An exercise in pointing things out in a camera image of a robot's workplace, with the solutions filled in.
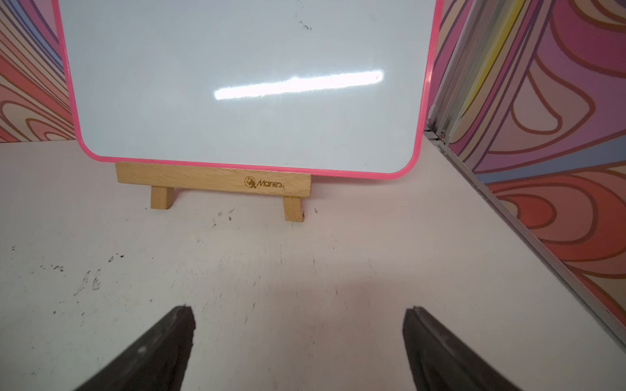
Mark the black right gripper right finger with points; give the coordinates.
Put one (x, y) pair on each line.
(439, 360)

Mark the wooden easel stand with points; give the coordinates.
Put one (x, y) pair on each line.
(165, 179)

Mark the pink framed whiteboard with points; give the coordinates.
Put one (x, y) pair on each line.
(330, 88)

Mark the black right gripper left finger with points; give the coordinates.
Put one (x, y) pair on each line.
(155, 361)

